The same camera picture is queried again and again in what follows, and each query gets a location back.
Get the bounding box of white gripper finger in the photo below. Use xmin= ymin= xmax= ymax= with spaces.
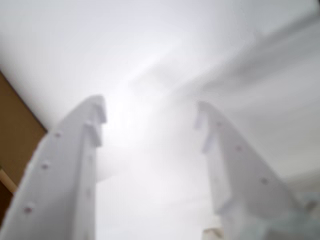
xmin=193 ymin=100 xmax=311 ymax=240
xmin=0 ymin=94 xmax=108 ymax=240

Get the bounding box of brown cardboard box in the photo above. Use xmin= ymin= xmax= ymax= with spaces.
xmin=0 ymin=69 xmax=49 ymax=225

